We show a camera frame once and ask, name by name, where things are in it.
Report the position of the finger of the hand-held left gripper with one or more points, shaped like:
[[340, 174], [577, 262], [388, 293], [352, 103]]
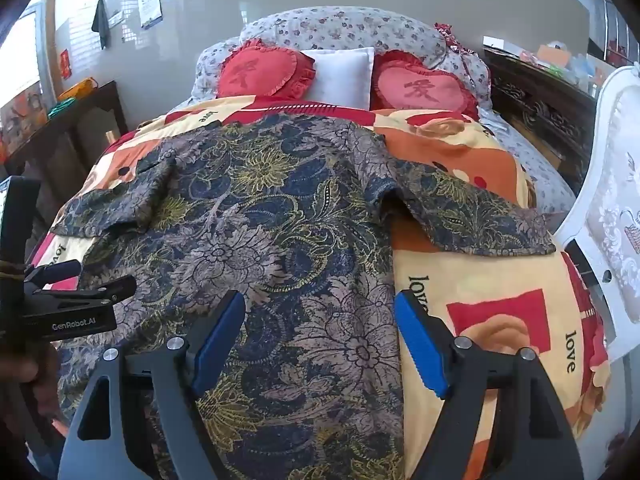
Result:
[[100, 287], [60, 271]]

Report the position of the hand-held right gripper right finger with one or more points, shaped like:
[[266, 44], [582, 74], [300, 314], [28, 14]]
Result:
[[420, 345]]

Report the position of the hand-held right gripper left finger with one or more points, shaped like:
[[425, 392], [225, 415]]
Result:
[[220, 340]]

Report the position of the navy brown floral shirt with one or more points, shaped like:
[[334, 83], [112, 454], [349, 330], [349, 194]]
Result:
[[300, 240]]

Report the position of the person's left hand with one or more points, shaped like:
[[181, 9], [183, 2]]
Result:
[[25, 370]]

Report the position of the orange red printed blanket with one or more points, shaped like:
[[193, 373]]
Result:
[[490, 280]]

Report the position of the plain dark wooden cabinet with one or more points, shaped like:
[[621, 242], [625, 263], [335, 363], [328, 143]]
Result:
[[75, 130]]

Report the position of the yellow flat box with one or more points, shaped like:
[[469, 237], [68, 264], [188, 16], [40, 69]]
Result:
[[77, 89]]

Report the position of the floral bed sheet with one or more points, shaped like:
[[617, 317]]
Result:
[[535, 160]]

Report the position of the white upholstered chair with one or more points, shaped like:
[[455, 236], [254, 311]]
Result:
[[615, 210]]

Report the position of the dark hanging cloth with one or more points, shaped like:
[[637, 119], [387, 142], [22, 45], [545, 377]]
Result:
[[102, 22]]

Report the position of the red heart pillow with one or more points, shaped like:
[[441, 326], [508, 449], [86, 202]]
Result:
[[420, 91], [255, 70]]

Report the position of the white pillow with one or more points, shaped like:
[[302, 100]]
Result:
[[340, 77]]

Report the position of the red checked ruffled cushion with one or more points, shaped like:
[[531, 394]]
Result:
[[452, 37]]

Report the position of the pile of colourful packets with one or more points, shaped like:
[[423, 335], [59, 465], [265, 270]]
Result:
[[550, 55]]

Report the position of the metal railing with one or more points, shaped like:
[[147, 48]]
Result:
[[607, 15]]

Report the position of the red wall sticker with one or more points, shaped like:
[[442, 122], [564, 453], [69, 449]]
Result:
[[65, 64]]

